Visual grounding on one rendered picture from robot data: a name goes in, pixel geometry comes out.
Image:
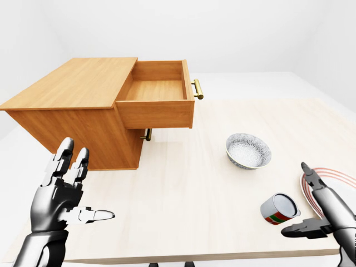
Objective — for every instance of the grey tin with red label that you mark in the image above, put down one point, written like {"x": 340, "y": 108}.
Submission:
{"x": 278, "y": 210}

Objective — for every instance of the open wooden drawer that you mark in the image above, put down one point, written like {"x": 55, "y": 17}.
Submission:
{"x": 158, "y": 97}

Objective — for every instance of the patterned grey bowl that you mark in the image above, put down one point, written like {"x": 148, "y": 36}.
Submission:
{"x": 248, "y": 151}

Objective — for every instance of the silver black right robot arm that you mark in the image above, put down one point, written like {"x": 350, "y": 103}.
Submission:
{"x": 347, "y": 247}

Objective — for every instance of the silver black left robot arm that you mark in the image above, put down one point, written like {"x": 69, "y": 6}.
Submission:
{"x": 33, "y": 250}

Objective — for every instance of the small dark shape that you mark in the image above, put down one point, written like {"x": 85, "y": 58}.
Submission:
{"x": 153, "y": 264}
{"x": 189, "y": 264}

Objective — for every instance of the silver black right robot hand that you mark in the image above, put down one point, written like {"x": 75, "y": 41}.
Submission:
{"x": 325, "y": 205}

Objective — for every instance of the wooden cabinet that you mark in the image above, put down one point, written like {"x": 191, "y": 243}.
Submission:
{"x": 78, "y": 111}

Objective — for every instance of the white plate with red rings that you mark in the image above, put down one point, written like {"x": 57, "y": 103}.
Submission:
{"x": 338, "y": 183}

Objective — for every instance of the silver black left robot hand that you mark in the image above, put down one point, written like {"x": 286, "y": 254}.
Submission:
{"x": 53, "y": 200}

